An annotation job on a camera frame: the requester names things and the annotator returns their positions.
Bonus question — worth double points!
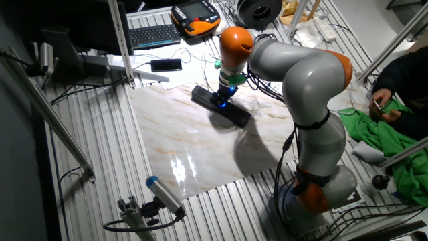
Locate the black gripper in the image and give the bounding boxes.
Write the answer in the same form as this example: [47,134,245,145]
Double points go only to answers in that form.
[210,84,239,105]

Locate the black speaker bar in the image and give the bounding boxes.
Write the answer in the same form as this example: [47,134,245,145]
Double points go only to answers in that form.
[191,84,252,129]

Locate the person's left forearm dark sleeve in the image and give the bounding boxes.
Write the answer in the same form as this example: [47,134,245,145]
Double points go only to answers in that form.
[389,108,428,141]

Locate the person's right forearm dark sleeve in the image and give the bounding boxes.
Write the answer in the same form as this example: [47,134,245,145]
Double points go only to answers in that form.
[371,45,428,101]

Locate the person's right hand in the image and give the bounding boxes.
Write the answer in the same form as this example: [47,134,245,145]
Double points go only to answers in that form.
[369,88,393,116]

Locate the person's left hand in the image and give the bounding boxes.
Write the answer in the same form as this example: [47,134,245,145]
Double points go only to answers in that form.
[381,109,402,123]

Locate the green wrist flange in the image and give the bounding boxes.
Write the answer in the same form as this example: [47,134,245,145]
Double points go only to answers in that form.
[219,70,247,87]

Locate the white printed paper sheets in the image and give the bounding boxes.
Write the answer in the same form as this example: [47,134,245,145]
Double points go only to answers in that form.
[133,43,221,90]

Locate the marble pattern board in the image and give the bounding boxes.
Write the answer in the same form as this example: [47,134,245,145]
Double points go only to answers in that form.
[128,80,372,202]

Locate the white power strip with sockets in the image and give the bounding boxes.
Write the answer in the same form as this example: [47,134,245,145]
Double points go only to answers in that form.
[267,82,285,96]

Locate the black smartphone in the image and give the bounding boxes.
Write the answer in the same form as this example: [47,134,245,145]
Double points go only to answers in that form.
[150,58,183,73]

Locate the orange black teach pendant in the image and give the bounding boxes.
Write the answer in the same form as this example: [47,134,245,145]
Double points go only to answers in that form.
[170,0,221,37]

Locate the black keyboard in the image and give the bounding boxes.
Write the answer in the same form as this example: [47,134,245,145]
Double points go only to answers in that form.
[128,23,181,50]

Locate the black round spool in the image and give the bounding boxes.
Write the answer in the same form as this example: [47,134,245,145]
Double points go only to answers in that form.
[236,0,284,29]

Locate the aluminium strut beside monitor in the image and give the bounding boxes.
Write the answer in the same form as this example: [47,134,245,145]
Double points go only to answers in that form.
[107,0,136,88]

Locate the yellow packet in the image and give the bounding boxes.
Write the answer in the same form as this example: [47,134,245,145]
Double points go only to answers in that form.
[280,0,300,17]

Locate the narrow white power strip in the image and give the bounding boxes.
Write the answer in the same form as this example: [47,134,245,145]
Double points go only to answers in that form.
[312,18,338,43]

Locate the wooden board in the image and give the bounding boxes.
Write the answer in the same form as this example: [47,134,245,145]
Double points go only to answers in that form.
[279,0,322,27]

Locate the black computer monitor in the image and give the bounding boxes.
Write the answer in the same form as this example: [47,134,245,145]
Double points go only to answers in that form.
[39,0,134,56]

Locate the grey white cloth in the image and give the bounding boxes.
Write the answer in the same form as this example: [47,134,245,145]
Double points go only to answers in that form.
[351,140,389,164]

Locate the green cloth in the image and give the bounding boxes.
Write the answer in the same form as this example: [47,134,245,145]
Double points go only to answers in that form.
[337,98,428,207]

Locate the white mounting plate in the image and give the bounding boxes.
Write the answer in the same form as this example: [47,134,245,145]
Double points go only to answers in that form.
[330,189,366,214]

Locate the black ball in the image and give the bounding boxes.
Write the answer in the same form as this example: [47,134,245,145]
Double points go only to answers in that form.
[371,174,391,191]

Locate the thin black audio cable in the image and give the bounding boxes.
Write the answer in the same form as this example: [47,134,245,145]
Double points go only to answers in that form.
[169,46,221,68]

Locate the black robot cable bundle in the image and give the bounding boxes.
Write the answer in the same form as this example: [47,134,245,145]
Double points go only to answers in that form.
[243,33,304,241]

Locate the aluminium frame post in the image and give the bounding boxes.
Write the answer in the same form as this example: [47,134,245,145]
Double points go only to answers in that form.
[286,0,308,39]

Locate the silver camera with blue cap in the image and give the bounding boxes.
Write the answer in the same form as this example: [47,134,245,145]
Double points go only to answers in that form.
[145,175,187,217]

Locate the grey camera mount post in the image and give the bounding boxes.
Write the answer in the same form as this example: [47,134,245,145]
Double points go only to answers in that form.
[116,195,161,241]

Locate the black camera cable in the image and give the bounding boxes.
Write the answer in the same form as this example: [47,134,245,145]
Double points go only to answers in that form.
[102,210,187,233]

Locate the long aluminium frame beam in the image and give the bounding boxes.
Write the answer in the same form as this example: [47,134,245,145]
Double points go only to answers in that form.
[0,46,96,183]

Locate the small silver camera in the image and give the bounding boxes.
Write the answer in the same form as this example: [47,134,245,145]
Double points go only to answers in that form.
[39,42,55,76]

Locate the black floor cables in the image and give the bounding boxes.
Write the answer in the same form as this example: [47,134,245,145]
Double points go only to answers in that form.
[314,200,428,241]

